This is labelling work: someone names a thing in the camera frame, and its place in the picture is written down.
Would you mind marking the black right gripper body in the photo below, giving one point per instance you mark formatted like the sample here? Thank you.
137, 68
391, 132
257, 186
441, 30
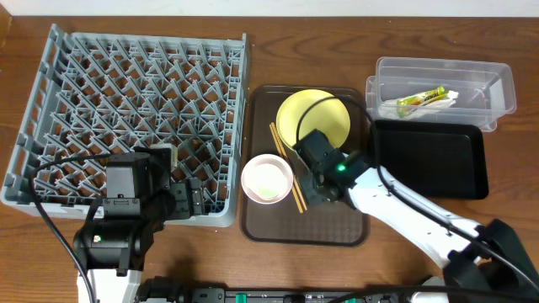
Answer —
311, 188

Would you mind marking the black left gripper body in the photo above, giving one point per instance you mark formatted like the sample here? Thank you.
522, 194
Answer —
194, 198

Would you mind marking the white napkin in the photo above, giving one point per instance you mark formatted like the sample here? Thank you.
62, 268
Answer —
391, 110

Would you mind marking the green orange snack wrapper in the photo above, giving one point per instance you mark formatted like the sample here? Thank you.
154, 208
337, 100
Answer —
420, 99

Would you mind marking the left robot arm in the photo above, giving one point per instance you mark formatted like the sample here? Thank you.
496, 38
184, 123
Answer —
113, 251

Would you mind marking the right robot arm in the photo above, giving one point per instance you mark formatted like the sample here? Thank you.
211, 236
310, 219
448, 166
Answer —
479, 263

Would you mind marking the grey plastic dishwasher rack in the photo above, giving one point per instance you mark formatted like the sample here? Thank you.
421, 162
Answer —
103, 93

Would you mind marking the brown serving tray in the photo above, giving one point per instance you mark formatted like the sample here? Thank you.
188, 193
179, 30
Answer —
327, 224

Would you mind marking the yellow round plate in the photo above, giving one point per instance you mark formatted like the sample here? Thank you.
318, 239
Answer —
331, 117

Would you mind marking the white cup in pink bowl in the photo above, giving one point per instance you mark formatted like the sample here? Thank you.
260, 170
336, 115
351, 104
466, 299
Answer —
267, 181

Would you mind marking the pink bowl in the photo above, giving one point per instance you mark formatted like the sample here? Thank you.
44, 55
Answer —
262, 159

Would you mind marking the black tray bin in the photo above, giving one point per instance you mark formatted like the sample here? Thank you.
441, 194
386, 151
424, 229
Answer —
435, 159

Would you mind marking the clear plastic bin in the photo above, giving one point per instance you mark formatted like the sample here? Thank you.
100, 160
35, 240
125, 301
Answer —
486, 89

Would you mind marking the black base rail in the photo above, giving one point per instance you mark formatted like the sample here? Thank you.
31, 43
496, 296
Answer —
269, 295

